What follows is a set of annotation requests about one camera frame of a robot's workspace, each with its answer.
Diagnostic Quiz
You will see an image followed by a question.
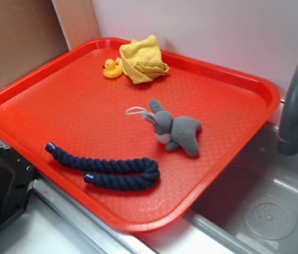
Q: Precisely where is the yellow crumpled cloth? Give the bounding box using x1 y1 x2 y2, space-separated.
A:
116 35 169 84

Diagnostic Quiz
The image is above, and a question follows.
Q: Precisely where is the gray plastic sink basin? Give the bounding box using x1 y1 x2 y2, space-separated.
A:
139 124 298 253

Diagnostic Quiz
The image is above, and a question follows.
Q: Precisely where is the yellow rubber duck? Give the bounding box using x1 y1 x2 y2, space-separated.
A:
103 59 123 78

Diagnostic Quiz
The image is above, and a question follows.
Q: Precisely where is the gray plush bunny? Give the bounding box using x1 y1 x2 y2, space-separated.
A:
125 98 202 158

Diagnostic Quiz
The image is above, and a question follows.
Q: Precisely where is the gray plastic faucet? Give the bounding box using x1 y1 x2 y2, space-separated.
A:
277 38 298 156

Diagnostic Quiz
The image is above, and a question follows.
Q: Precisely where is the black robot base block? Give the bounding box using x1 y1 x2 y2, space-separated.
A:
0 148 35 230

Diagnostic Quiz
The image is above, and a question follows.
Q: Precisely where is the red plastic tray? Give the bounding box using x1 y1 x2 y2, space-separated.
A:
0 38 281 233

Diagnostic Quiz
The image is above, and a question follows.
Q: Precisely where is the brown cardboard panel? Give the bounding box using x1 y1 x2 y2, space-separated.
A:
0 1 100 89

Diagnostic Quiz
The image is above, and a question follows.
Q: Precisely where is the dark blue twisted rope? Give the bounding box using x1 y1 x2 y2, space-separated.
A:
44 142 161 192

